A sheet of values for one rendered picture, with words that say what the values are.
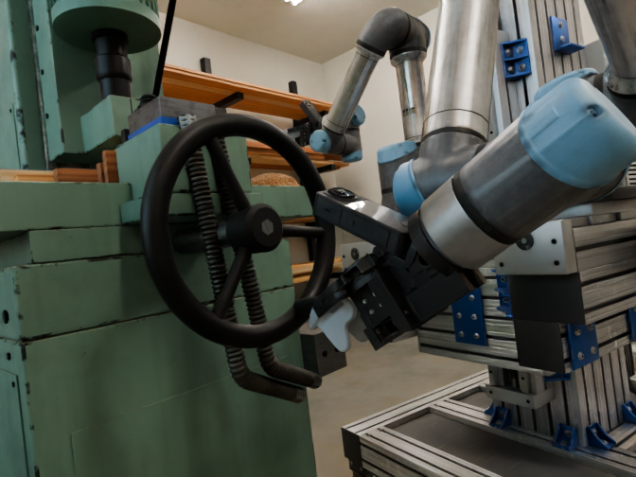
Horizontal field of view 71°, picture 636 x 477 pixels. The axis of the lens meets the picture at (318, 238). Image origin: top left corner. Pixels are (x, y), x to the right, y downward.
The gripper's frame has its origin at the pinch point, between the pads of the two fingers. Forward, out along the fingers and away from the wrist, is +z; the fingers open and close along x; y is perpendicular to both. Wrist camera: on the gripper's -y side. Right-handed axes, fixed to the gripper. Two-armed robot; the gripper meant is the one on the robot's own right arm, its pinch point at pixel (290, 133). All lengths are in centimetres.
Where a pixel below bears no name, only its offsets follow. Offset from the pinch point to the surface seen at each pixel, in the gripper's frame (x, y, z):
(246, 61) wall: 151, -106, 179
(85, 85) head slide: -93, -2, -41
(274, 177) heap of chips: -72, 22, -63
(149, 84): -75, -6, -32
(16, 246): -115, 26, -60
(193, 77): 54, -69, 128
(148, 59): -74, -12, -32
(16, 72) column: -101, -8, -31
